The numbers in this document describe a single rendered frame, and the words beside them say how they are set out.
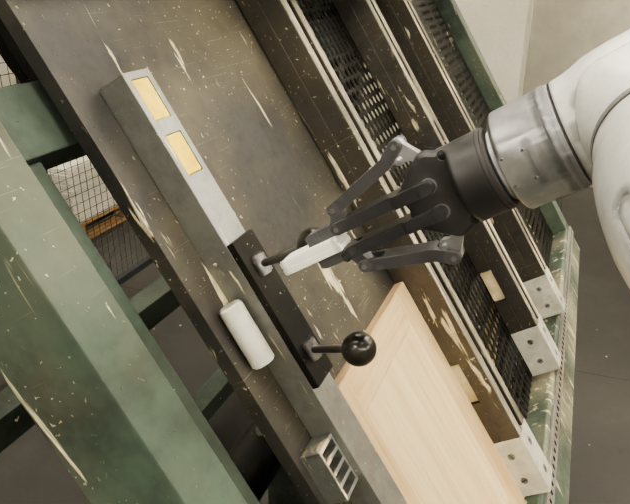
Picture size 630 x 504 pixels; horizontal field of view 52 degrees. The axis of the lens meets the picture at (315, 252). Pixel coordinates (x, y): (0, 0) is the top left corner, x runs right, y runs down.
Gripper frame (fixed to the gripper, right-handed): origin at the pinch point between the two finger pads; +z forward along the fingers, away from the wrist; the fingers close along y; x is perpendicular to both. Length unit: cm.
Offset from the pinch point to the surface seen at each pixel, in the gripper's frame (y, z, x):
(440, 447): 43, 15, 29
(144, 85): -24.2, 12.3, 7.0
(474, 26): -16, 43, 416
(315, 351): 11.9, 9.9, 5.6
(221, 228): -6.1, 12.3, 5.5
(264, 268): 0.4, 10.5, 6.2
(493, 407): 49, 11, 47
